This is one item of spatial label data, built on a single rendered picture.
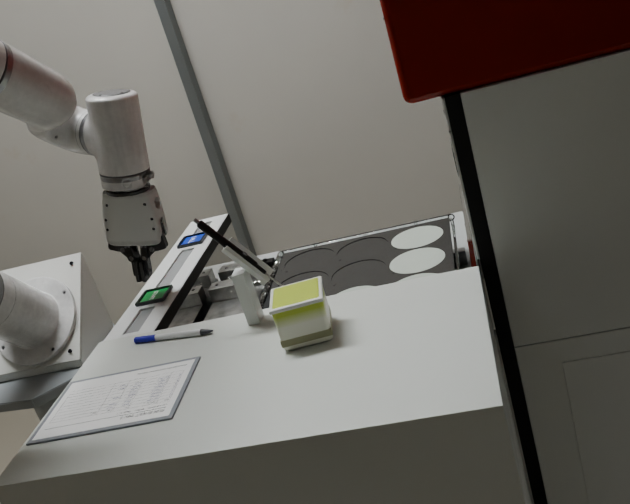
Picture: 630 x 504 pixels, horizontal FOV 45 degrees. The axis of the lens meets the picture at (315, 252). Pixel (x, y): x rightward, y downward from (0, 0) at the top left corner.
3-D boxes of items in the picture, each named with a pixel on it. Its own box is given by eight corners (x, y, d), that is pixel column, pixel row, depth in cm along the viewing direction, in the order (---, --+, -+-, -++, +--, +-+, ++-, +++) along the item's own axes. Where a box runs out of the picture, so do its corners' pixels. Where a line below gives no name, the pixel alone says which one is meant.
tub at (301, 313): (333, 315, 109) (321, 274, 107) (336, 340, 102) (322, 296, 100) (284, 329, 110) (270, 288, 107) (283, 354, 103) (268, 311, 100)
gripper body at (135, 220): (162, 174, 132) (171, 233, 136) (106, 176, 133) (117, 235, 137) (148, 188, 125) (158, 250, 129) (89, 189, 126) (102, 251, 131)
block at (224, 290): (253, 287, 150) (249, 273, 149) (250, 295, 147) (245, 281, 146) (216, 295, 151) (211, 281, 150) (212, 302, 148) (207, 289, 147)
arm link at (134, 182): (158, 161, 131) (161, 178, 132) (110, 163, 132) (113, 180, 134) (142, 176, 124) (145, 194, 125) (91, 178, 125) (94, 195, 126)
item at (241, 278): (287, 308, 116) (261, 229, 111) (283, 320, 113) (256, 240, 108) (250, 315, 117) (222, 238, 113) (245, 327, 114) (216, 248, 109)
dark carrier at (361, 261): (449, 220, 149) (448, 217, 149) (458, 300, 118) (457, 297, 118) (284, 255, 157) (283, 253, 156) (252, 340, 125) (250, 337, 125)
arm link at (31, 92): (-77, 96, 108) (79, 162, 134) (-4, 101, 100) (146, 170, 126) (-59, 37, 109) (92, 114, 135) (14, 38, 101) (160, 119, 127)
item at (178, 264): (247, 266, 178) (228, 212, 173) (181, 404, 128) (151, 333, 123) (210, 274, 180) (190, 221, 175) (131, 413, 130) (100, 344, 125)
